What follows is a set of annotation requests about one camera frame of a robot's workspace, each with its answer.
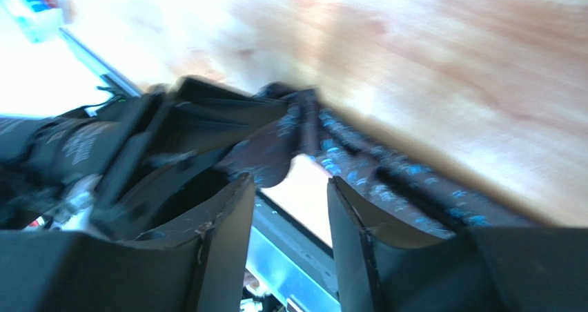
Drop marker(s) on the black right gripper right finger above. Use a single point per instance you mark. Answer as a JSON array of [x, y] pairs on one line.
[[384, 264]]

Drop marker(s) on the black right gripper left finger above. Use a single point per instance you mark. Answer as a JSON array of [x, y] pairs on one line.
[[195, 262]]

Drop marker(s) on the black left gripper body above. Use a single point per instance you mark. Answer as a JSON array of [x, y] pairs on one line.
[[41, 159]]

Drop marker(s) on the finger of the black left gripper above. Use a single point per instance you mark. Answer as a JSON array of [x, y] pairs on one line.
[[167, 148]]

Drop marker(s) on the dark floral necktie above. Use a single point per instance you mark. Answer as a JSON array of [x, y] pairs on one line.
[[409, 190]]

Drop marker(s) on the blue snack box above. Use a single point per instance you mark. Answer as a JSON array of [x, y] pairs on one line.
[[39, 20]]

